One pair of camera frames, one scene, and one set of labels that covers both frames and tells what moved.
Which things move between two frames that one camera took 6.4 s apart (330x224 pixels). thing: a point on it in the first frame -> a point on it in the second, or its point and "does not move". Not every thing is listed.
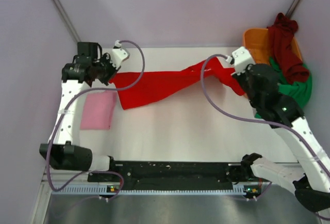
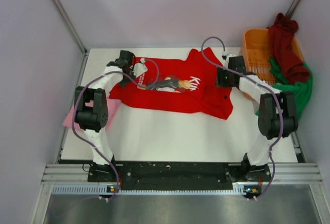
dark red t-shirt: x=281 y=35 does not move
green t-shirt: x=300 y=91 does not move
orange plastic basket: x=258 y=41 does not move
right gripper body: x=243 y=79 -> x=223 y=78
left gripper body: x=104 y=68 -> x=125 y=80
